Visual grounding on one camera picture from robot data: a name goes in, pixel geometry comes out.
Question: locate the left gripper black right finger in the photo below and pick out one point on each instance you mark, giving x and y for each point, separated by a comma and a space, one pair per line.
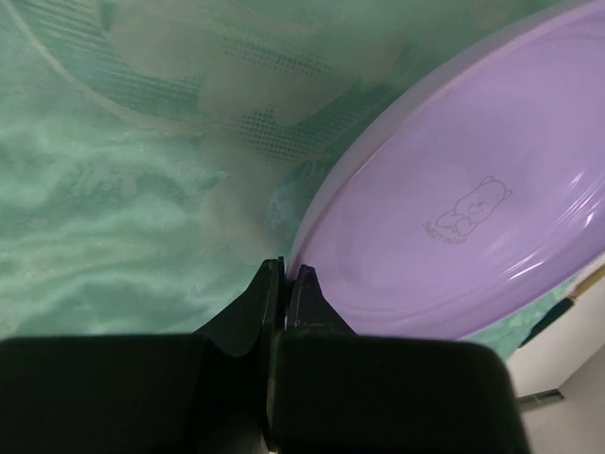
333, 391

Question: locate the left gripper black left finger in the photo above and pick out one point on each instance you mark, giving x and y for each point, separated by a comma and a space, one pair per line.
200, 392

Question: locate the gold knife green handle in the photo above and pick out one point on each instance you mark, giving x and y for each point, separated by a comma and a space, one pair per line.
560, 308

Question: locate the green satin placemat cloth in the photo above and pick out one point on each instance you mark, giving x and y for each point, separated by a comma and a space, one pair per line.
154, 153

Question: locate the purple plate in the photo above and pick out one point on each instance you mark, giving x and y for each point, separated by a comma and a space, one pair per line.
476, 192

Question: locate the aluminium front rail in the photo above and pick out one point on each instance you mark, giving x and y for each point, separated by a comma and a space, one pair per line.
539, 400

